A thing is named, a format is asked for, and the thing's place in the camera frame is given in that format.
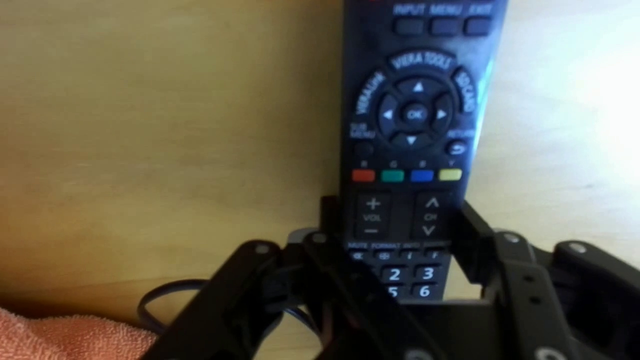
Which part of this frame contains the thin black cable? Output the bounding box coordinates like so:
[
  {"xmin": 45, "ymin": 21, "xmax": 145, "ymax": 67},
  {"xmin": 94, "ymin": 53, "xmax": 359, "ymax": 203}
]
[{"xmin": 137, "ymin": 278, "xmax": 322, "ymax": 334}]

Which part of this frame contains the orange towel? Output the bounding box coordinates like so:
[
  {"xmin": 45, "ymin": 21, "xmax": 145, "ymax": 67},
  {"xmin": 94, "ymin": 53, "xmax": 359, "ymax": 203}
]
[{"xmin": 0, "ymin": 307, "xmax": 156, "ymax": 360}]

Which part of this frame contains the wooden cabinet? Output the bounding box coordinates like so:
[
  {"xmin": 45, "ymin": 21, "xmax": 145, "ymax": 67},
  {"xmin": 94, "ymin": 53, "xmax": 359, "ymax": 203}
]
[{"xmin": 0, "ymin": 0, "xmax": 640, "ymax": 319}]

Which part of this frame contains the black TV remote control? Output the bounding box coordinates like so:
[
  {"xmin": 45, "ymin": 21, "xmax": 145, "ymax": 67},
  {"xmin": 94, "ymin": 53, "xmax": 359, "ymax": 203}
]
[{"xmin": 340, "ymin": 0, "xmax": 509, "ymax": 304}]

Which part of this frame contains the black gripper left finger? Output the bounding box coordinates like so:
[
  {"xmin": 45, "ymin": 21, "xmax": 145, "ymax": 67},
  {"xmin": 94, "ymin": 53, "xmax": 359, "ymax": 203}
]
[{"xmin": 141, "ymin": 196, "xmax": 440, "ymax": 360}]

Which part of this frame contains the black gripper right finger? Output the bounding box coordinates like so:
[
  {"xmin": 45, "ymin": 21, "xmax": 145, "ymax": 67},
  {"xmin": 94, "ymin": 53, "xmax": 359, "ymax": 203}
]
[{"xmin": 452, "ymin": 203, "xmax": 640, "ymax": 360}]

